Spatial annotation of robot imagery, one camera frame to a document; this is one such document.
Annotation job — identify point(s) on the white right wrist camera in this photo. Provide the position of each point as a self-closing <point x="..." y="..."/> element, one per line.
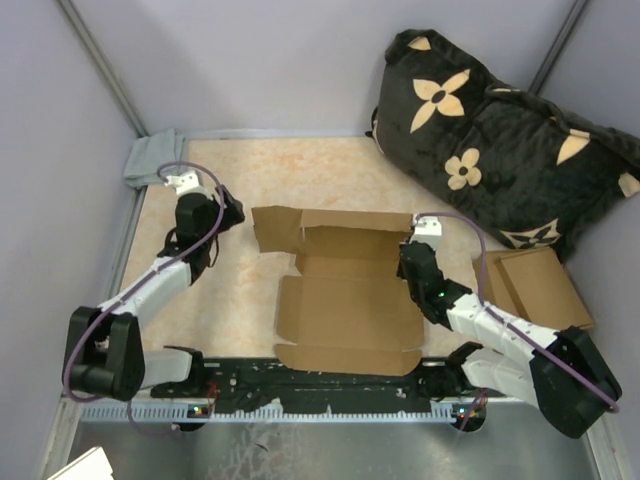
<point x="426" y="230"/>

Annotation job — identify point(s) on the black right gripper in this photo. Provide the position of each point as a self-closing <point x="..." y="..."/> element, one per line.
<point x="400" y="271"/>

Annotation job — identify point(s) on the white board corner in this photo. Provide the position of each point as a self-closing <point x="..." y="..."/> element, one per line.
<point x="92" y="465"/>

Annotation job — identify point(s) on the black flower pattern cushion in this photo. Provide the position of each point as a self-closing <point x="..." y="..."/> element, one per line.
<point x="524" y="170"/>

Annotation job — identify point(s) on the stack of flat cardboard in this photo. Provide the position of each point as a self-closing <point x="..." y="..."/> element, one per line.
<point x="533" y="285"/>

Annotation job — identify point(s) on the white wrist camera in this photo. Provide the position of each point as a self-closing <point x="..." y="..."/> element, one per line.
<point x="426" y="230"/>
<point x="186" y="183"/>

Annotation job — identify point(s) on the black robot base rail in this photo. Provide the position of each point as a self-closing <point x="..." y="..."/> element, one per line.
<point x="247" y="388"/>

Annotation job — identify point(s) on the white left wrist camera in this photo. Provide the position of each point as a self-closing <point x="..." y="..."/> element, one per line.
<point x="186" y="183"/>

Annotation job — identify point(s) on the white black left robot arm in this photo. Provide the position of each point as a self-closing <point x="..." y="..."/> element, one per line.
<point x="104" y="355"/>

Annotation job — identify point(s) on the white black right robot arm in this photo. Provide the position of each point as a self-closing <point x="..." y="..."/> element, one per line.
<point x="560" y="372"/>

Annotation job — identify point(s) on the brown cardboard box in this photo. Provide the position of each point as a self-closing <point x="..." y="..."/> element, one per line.
<point x="344" y="310"/>

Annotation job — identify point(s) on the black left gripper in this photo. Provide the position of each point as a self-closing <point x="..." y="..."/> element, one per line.
<point x="232" y="214"/>

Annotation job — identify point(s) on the grey folded cloth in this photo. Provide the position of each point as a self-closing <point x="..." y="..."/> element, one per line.
<point x="149" y="153"/>

